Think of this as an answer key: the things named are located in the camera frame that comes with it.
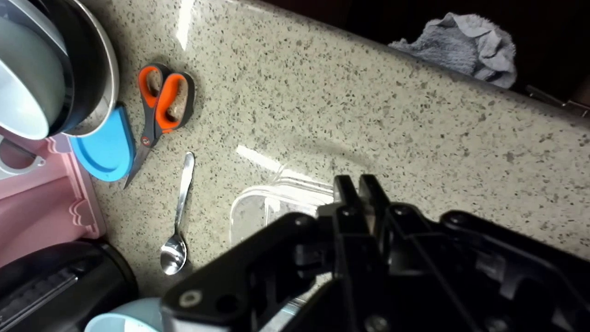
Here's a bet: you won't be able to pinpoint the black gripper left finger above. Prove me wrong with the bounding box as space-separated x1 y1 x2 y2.
334 174 387 332

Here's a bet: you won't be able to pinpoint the clear glass container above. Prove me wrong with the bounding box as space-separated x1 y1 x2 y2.
229 169 336 245

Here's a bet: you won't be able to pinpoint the orange handled scissors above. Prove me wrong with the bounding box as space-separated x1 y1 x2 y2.
125 64 196 184

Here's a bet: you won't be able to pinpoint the grey cloth rag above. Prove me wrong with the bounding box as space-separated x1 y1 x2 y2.
389 12 518 88

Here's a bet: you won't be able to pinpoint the blue silicone lid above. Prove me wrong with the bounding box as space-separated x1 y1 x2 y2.
70 104 137 182

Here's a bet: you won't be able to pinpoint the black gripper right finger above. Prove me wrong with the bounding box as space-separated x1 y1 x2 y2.
360 174 479 332

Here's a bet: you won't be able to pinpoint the light blue back bowl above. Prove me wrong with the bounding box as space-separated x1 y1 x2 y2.
83 296 164 332

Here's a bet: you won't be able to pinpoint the pink knife block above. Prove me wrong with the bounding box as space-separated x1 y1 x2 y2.
0 130 105 265

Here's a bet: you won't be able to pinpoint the metal spoon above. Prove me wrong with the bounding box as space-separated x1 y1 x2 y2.
160 150 196 276

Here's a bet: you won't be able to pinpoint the stacked grey black bowls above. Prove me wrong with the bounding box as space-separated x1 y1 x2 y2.
0 0 120 139

